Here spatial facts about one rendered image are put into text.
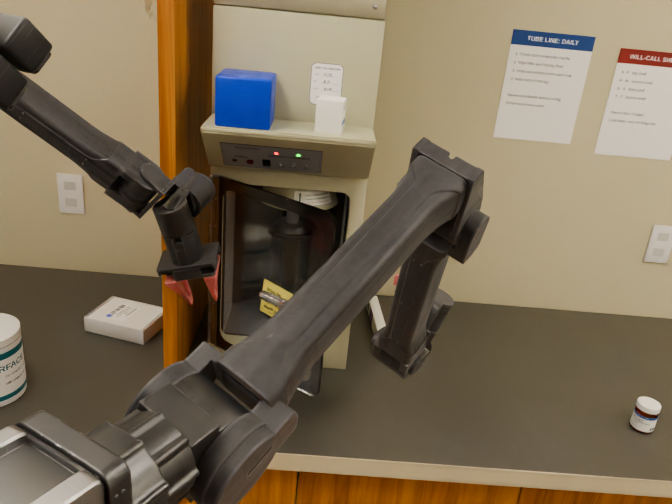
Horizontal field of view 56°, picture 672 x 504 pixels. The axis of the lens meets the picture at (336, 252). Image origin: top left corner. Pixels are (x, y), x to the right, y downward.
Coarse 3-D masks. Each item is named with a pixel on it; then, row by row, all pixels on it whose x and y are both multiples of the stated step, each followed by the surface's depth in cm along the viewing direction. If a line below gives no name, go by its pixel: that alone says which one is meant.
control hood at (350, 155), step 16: (208, 128) 115; (224, 128) 115; (240, 128) 116; (272, 128) 118; (288, 128) 119; (304, 128) 120; (352, 128) 124; (368, 128) 126; (208, 144) 119; (256, 144) 118; (272, 144) 118; (288, 144) 118; (304, 144) 117; (320, 144) 117; (336, 144) 116; (352, 144) 116; (368, 144) 116; (208, 160) 126; (336, 160) 122; (352, 160) 121; (368, 160) 121; (336, 176) 128; (352, 176) 127; (368, 176) 127
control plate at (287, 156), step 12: (228, 144) 119; (240, 144) 118; (228, 156) 123; (240, 156) 123; (252, 156) 122; (264, 156) 122; (276, 156) 122; (288, 156) 121; (312, 156) 121; (264, 168) 126; (276, 168) 126; (288, 168) 126; (300, 168) 125; (312, 168) 125
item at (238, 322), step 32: (224, 192) 128; (256, 192) 123; (224, 224) 131; (256, 224) 126; (288, 224) 121; (320, 224) 116; (224, 256) 134; (256, 256) 128; (288, 256) 123; (320, 256) 118; (224, 288) 137; (256, 288) 131; (288, 288) 125; (224, 320) 140; (256, 320) 133; (320, 384) 128
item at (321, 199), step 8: (272, 192) 137; (280, 192) 136; (288, 192) 135; (296, 192) 135; (304, 192) 135; (312, 192) 135; (320, 192) 136; (328, 192) 138; (296, 200) 135; (304, 200) 135; (312, 200) 135; (320, 200) 136; (328, 200) 138; (336, 200) 141; (320, 208) 136; (328, 208) 138
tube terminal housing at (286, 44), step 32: (224, 32) 119; (256, 32) 119; (288, 32) 119; (320, 32) 119; (352, 32) 119; (224, 64) 122; (256, 64) 122; (288, 64) 122; (352, 64) 122; (288, 96) 124; (352, 96) 124; (352, 192) 132; (352, 224) 135
